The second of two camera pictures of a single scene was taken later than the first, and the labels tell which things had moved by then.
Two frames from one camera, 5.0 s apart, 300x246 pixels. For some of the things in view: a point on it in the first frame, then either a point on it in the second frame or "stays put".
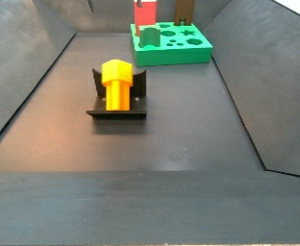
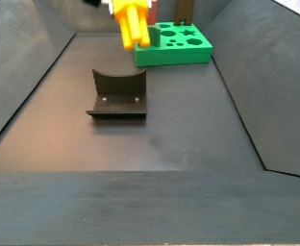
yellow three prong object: x=116 y=79 to x=132 y=14
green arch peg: x=149 y=36 stays put
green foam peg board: x=176 y=43 stays put
